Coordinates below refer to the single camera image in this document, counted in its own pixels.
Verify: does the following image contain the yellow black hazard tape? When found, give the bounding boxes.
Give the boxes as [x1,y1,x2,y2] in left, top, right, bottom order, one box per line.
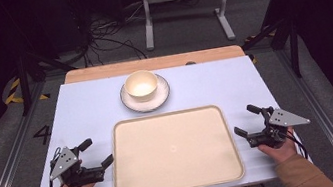
[1,73,52,108]
[243,29,283,66]

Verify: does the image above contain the pale blue table cover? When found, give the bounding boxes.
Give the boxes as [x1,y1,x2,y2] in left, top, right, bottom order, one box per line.
[13,47,317,187]

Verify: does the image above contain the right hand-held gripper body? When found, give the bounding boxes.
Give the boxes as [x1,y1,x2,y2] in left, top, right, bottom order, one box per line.
[241,101,315,154]

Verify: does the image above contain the white plate with dark rim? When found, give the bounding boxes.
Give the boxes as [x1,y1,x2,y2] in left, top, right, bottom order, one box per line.
[117,71,174,118]

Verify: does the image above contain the wooden table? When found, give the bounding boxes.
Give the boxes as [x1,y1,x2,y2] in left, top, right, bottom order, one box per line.
[62,42,247,86]

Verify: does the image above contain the black cables on floor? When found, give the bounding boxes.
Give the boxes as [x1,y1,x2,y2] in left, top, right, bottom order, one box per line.
[73,0,154,69]

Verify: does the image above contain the black tripod stand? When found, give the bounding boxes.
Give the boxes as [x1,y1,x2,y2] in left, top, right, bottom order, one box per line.
[237,13,306,88]
[10,34,84,118]

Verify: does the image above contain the beige tray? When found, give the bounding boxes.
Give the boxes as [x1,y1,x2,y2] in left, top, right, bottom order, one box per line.
[101,100,248,187]

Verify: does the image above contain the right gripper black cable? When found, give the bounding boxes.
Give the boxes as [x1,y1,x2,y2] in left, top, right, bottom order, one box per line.
[281,127,310,164]

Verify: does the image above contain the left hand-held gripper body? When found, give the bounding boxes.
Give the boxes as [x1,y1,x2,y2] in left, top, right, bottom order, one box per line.
[45,140,108,187]

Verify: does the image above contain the cream bowl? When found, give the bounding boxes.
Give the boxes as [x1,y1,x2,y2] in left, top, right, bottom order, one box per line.
[122,67,161,106]

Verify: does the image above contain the person's right hand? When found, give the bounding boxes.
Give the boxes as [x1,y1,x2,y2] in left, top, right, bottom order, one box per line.
[256,126,301,168]

